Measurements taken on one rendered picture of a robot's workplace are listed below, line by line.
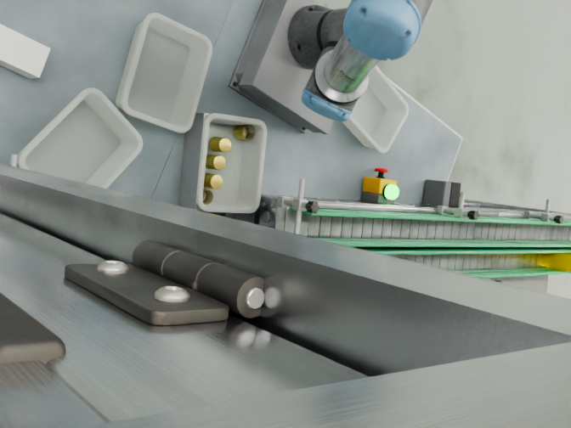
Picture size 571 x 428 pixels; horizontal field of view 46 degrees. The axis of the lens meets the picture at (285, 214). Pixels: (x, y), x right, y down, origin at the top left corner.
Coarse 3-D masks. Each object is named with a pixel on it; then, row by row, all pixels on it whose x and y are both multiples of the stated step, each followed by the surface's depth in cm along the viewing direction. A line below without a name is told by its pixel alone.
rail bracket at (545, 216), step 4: (548, 200) 219; (548, 204) 219; (548, 208) 219; (524, 212) 224; (528, 212) 223; (532, 212) 224; (548, 212) 219; (524, 216) 224; (528, 216) 223; (532, 216) 223; (536, 216) 221; (540, 216) 220; (544, 216) 219; (548, 216) 218; (552, 216) 218; (556, 216) 216; (560, 216) 215; (540, 220) 220; (544, 220) 219; (548, 220) 218; (552, 220) 217; (556, 220) 216; (560, 220) 215
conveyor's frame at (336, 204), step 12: (324, 204) 168; (336, 204) 171; (348, 204) 174; (360, 204) 177; (372, 204) 180; (408, 204) 201; (480, 216) 210; (492, 216) 214; (504, 216) 218; (516, 216) 222; (564, 216) 242
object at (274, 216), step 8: (264, 200) 162; (272, 200) 160; (264, 208) 162; (272, 208) 160; (280, 208) 159; (264, 216) 161; (272, 216) 160; (280, 216) 159; (264, 224) 162; (272, 224) 160; (280, 224) 160
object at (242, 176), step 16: (208, 128) 149; (224, 128) 160; (256, 128) 160; (208, 144) 158; (240, 144) 163; (256, 144) 160; (240, 160) 164; (256, 160) 160; (224, 176) 162; (240, 176) 164; (256, 176) 160; (224, 192) 162; (240, 192) 164; (256, 192) 160; (208, 208) 152; (224, 208) 154; (240, 208) 157; (256, 208) 160
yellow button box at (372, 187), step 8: (376, 176) 192; (368, 184) 191; (376, 184) 189; (384, 184) 189; (368, 192) 192; (376, 192) 189; (368, 200) 191; (376, 200) 188; (384, 200) 190; (392, 200) 192
